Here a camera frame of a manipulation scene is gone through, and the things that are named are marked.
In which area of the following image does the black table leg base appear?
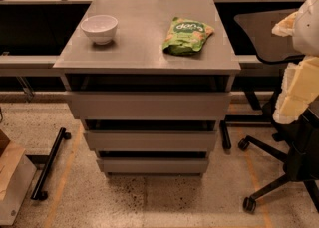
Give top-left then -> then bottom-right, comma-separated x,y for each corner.
28,127 -> 72,201

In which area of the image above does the black office chair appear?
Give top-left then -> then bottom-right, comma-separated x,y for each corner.
238,6 -> 319,212

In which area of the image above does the grey drawer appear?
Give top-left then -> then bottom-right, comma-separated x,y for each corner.
97,158 -> 209,174
84,131 -> 216,151
65,92 -> 230,120

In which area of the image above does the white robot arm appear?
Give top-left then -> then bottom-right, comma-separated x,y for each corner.
272,0 -> 319,124

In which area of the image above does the grey top drawer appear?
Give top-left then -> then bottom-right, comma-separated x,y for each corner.
65,92 -> 230,120

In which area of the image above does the cardboard box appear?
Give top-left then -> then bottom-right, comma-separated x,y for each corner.
0,130 -> 36,225

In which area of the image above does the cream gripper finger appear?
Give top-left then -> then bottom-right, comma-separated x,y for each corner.
273,56 -> 319,124
271,12 -> 297,37

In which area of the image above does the grey drawer cabinet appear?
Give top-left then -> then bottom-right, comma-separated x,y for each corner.
54,0 -> 240,161

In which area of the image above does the green snack bag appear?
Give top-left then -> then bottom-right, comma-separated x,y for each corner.
162,17 -> 214,56

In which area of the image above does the white ceramic bowl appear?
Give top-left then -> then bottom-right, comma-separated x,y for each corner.
80,15 -> 118,45

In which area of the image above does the black desk foot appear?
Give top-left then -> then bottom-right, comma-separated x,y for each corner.
219,120 -> 231,150

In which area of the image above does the grey bottom drawer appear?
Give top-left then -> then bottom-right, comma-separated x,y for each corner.
97,158 -> 209,174

